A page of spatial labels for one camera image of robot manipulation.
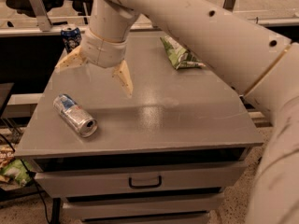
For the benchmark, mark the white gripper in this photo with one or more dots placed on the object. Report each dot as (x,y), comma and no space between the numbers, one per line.
(104,50)

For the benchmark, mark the silver redbull can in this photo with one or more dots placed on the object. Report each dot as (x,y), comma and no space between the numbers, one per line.
(80,121)

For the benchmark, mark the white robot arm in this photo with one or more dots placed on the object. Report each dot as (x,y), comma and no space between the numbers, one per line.
(261,65)

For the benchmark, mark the dark blue soda can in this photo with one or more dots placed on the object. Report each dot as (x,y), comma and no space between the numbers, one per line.
(71,36)

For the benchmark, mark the green chip bag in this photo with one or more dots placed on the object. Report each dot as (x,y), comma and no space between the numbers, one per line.
(179,57)

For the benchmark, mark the snack bags on floor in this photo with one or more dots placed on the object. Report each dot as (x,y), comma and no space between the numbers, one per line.
(12,169)

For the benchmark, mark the left metal bracket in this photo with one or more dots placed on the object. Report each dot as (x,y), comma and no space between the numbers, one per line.
(42,18)

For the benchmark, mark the black drawer handle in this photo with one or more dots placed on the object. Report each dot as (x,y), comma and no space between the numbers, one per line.
(145,183)

